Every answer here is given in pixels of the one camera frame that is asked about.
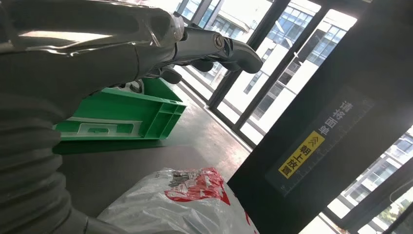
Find white package with red print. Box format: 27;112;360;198
96;167;261;234

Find white package with black print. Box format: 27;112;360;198
120;79;145;95

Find black inbound scanner machine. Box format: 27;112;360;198
53;0;413;234

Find green plastic crate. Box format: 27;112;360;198
53;77;188;142

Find black label sticker with yellow patch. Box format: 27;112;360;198
265;94;375;198

